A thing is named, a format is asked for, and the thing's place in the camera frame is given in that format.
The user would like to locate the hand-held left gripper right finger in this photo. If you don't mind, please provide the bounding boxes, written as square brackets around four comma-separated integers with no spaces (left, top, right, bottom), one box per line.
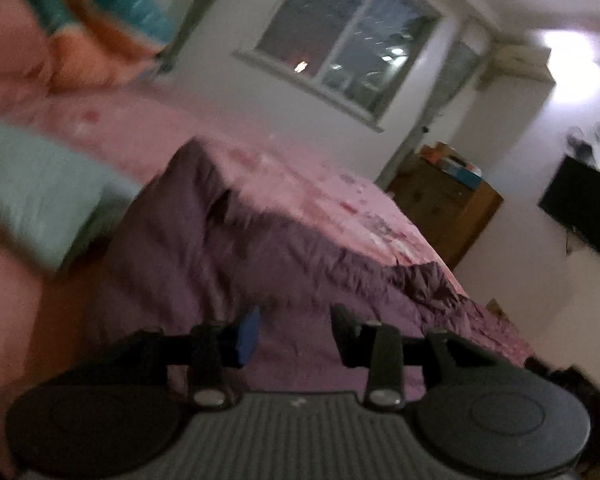
[330,304,512,411]

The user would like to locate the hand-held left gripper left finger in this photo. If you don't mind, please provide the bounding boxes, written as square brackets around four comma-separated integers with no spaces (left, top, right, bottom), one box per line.
[107,305,264,409]

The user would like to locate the purple quilted duvet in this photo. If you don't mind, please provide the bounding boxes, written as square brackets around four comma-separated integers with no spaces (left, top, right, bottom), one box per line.
[87,139,532,397]

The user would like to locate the wooden cabinet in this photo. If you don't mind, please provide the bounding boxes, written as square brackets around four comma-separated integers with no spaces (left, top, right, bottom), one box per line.
[386,152,504,270]

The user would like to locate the boxes on cabinet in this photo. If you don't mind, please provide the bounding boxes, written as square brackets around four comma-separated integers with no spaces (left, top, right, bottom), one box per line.
[419,142,484,187]

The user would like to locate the light blue blanket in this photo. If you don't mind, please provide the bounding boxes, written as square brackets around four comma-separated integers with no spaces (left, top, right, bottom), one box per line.
[0,119,142,273]

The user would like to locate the grey curtain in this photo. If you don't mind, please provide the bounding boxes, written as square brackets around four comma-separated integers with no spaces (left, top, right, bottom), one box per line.
[160,0,243,73]
[377,25,493,191]

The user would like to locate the window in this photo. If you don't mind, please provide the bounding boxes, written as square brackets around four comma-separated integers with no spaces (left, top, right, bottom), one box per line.
[234,0,443,133]

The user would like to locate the pink folded quilt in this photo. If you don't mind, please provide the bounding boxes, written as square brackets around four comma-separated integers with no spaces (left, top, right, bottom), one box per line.
[0,0,56,98]

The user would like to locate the black wall television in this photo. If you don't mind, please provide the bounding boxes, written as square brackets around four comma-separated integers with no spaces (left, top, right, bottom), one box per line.
[537,156,600,265]

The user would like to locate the dark wall ornament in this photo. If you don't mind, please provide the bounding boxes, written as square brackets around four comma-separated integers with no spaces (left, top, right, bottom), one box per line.
[565,120,600,162]

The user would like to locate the wall air conditioner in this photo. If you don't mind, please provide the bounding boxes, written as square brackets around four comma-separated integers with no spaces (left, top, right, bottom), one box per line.
[479,42,554,86]

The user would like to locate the wall lamp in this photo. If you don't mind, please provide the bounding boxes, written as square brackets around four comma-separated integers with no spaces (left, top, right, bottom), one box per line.
[539,25,600,78]

